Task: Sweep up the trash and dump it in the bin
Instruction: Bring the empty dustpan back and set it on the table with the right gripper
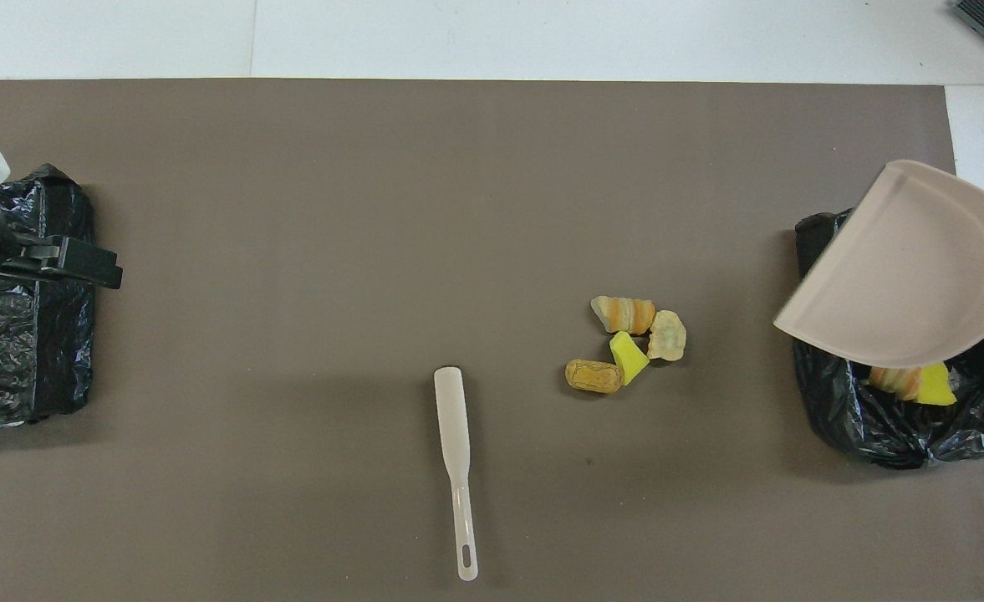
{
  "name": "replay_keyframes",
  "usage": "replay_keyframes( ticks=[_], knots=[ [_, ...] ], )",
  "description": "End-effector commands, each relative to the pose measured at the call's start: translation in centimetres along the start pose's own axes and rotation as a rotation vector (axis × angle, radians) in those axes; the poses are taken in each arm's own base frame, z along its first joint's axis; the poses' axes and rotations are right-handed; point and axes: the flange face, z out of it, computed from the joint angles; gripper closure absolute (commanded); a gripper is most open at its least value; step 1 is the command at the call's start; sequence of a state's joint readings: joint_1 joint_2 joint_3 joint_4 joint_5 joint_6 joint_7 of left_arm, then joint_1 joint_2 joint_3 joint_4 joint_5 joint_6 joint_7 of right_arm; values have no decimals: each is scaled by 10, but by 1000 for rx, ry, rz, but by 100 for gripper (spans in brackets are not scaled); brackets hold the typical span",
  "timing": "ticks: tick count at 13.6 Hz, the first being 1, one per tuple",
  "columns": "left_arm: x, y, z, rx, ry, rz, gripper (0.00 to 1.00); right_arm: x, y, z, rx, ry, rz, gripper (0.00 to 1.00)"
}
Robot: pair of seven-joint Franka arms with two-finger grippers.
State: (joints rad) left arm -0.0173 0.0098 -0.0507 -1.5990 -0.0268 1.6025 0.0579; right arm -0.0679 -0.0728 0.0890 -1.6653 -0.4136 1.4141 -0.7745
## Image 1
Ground orange striped foam scrap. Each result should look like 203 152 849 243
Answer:
589 295 656 336

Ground beige hand brush black bristles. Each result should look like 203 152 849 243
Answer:
433 365 480 583

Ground large brown table mat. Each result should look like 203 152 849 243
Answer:
0 79 984 602

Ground beige plastic dustpan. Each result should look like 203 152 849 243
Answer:
772 159 984 370

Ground pale tan foam scrap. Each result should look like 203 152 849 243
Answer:
647 309 688 363

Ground brown cork-like piece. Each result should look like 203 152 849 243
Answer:
564 359 625 395

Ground bin lined with black bag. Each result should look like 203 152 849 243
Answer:
794 209 984 471
0 163 98 432

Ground yellow sponge wedge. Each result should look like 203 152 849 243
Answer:
609 330 650 386

